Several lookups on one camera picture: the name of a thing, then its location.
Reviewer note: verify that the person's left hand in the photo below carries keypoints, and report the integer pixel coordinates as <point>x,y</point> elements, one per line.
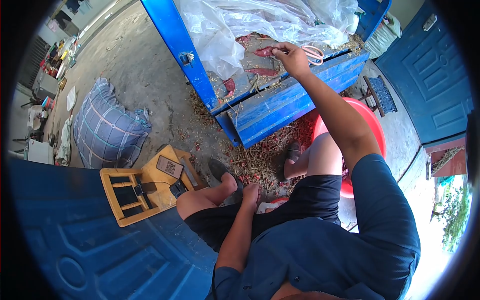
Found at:
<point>251,195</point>

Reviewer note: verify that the person's right hand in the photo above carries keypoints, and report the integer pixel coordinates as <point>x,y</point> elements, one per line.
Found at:
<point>294,60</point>

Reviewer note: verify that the person's right fingers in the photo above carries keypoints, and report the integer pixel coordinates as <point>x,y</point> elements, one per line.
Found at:
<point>281,47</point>

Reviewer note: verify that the person's left fingers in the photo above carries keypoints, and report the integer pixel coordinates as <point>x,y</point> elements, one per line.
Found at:
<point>253,187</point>

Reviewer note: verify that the dried red chili pepper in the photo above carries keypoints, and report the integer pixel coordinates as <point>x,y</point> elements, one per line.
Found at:
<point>261,71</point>
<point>263,51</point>
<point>229,87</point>

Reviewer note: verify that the pile of chili stems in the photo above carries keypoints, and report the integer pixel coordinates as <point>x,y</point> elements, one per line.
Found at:
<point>258,157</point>

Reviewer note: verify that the blue metal cart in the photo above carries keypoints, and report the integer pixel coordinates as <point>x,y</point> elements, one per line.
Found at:
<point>270,108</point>

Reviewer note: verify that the clear plastic sheet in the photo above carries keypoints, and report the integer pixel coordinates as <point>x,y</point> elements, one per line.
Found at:
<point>217,37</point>

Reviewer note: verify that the person's legs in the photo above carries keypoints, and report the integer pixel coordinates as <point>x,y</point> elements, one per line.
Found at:
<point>318,159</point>

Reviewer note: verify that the small black box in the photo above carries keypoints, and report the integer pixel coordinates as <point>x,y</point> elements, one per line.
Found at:
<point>178,188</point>

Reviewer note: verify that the phone with square code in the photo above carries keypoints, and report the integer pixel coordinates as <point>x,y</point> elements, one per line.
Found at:
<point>169,167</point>

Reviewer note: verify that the person's body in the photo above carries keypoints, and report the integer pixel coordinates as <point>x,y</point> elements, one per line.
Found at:
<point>318,255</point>

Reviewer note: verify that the yellow wooden stool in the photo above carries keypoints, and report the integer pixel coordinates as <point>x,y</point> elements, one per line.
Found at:
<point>159,188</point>

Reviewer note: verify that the white woven bag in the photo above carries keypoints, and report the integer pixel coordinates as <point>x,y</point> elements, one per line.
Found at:
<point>382,37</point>

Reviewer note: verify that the black flat device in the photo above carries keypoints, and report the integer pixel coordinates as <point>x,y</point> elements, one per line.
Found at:
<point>145,188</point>

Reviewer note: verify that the small stool with blue cushion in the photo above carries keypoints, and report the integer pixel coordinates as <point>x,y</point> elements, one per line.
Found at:
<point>382,95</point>

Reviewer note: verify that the red plastic basin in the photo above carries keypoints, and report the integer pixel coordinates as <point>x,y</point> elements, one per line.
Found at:
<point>369,120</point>

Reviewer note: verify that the blue panelled door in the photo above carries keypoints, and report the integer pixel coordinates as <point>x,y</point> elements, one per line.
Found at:
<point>93,232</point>
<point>431,75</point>

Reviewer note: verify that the plaid stuffed sack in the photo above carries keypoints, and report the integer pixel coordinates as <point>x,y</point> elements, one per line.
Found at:
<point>107,127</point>

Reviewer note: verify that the white crumpled cloth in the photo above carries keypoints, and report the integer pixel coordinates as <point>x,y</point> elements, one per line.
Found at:
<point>65,142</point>

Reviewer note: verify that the green bush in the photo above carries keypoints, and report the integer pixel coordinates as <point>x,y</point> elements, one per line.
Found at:
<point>453,213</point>

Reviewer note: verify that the white cabinet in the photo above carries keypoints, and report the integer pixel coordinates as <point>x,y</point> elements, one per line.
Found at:
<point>39,152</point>

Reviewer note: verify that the grey metal box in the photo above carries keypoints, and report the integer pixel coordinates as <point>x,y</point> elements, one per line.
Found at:
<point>45,85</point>

